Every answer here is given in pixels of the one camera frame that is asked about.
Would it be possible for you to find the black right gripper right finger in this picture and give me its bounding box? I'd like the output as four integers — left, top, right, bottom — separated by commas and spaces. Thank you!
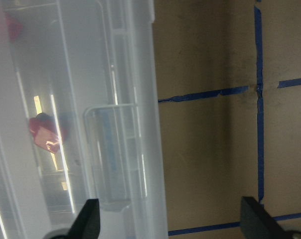
240, 197, 298, 239

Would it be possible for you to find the clear plastic storage box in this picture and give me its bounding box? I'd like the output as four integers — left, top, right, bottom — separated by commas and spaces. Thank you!
0, 0, 169, 239

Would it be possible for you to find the red block in box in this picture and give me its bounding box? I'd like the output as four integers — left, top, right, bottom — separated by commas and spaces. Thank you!
28, 113, 60, 154
5, 13, 23, 42

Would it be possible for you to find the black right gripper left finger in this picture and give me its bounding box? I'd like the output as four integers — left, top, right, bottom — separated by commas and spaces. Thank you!
67, 199, 101, 239

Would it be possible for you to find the brown paper table cover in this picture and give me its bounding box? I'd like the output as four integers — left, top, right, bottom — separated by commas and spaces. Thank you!
153, 0, 301, 239

